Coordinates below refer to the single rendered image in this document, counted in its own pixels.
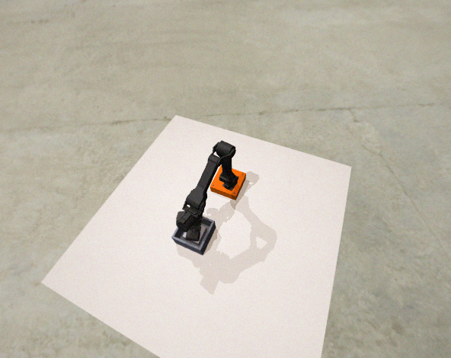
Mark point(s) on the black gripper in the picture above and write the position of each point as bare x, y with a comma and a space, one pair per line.
193, 234

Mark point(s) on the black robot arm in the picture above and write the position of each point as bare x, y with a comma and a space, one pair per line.
196, 199

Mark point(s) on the white plate with hole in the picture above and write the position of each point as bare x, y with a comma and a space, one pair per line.
202, 234

